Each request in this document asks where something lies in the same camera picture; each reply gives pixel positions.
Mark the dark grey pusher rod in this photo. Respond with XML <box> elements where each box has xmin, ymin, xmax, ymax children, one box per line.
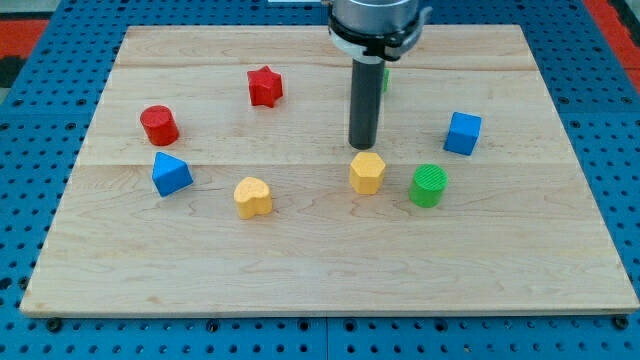
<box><xmin>348</xmin><ymin>60</ymin><xmax>385</xmax><ymax>150</ymax></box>

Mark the yellow hexagon block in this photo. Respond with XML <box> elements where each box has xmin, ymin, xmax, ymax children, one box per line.
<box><xmin>349</xmin><ymin>152</ymin><xmax>386</xmax><ymax>195</ymax></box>

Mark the green block behind rod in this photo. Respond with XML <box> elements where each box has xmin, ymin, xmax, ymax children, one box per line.
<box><xmin>382</xmin><ymin>68</ymin><xmax>390</xmax><ymax>93</ymax></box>

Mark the red star block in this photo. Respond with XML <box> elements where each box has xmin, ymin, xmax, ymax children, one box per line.
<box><xmin>247</xmin><ymin>66</ymin><xmax>284</xmax><ymax>108</ymax></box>

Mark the blue cube block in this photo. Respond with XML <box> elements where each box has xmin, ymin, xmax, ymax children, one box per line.
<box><xmin>443</xmin><ymin>112</ymin><xmax>482</xmax><ymax>156</ymax></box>

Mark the green cylinder block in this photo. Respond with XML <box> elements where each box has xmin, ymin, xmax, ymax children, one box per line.
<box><xmin>409</xmin><ymin>164</ymin><xmax>448</xmax><ymax>208</ymax></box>

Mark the yellow heart block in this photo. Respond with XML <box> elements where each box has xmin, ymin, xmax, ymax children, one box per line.
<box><xmin>233</xmin><ymin>177</ymin><xmax>273</xmax><ymax>219</ymax></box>

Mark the light wooden board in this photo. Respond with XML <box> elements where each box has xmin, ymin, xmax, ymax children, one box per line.
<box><xmin>20</xmin><ymin>25</ymin><xmax>639</xmax><ymax>318</ymax></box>

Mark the red cylinder block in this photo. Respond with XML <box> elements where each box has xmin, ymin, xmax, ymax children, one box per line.
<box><xmin>140</xmin><ymin>105</ymin><xmax>179</xmax><ymax>146</ymax></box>

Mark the blue triangle block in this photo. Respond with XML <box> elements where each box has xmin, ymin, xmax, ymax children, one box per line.
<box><xmin>152</xmin><ymin>152</ymin><xmax>193</xmax><ymax>197</ymax></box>

